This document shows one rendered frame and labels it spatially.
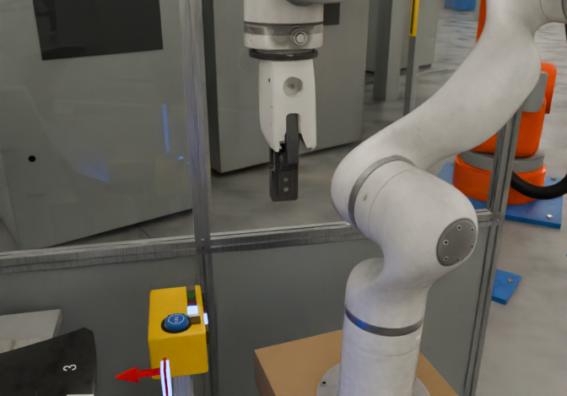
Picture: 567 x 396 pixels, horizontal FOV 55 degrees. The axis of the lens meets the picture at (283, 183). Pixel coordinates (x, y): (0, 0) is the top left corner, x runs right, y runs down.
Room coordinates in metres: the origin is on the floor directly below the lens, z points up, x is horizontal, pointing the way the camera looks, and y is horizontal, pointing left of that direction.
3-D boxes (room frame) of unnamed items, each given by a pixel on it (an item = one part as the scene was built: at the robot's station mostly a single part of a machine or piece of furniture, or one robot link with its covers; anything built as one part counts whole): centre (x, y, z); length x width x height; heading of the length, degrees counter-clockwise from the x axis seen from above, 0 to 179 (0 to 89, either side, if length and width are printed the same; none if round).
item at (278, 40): (0.60, 0.00, 1.60); 0.09 x 0.08 x 0.03; 11
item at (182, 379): (0.86, 0.20, 0.92); 0.03 x 0.03 x 0.12; 11
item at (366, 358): (0.71, -0.15, 1.09); 0.19 x 0.19 x 0.18
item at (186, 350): (0.86, 0.20, 1.02); 0.16 x 0.10 x 0.11; 11
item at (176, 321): (0.82, 0.19, 1.08); 0.04 x 0.04 x 0.02
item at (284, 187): (0.59, 0.00, 1.44); 0.03 x 0.03 x 0.07; 11
